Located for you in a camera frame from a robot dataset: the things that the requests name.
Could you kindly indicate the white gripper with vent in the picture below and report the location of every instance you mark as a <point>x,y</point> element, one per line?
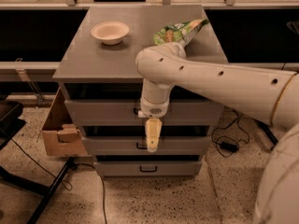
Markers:
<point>153,109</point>

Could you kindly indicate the grey top drawer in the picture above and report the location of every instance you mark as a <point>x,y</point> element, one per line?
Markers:
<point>124,112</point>

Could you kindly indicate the grey drawer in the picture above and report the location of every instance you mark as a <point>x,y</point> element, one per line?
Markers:
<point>124,112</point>
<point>134,145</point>
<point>147,168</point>

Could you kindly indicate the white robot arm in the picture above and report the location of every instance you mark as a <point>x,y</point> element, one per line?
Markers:
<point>270,96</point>

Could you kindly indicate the grey bottom drawer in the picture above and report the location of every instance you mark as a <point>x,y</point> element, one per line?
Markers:
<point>147,168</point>

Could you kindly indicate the grey middle drawer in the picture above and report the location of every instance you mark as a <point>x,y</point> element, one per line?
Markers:
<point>134,145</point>

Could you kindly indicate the grey drawer cabinet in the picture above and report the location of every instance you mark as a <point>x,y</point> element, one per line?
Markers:
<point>91,70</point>

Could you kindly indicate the cardboard box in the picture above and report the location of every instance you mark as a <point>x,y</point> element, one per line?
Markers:
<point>61,137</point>

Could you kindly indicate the green chip bag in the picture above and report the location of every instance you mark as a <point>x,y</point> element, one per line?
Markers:
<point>182,33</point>

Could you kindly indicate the white paper bowl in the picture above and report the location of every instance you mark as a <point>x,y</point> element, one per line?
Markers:
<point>110,32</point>

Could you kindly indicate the black stand leg right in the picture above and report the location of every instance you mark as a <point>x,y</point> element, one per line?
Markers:
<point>268,132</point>

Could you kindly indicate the black bin left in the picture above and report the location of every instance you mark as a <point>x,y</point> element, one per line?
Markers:
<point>10,122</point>

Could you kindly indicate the black power adapter with cable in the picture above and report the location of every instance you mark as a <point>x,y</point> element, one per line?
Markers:
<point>225,144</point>

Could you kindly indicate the black stand frame left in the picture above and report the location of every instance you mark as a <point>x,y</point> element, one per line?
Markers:
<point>46,192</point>

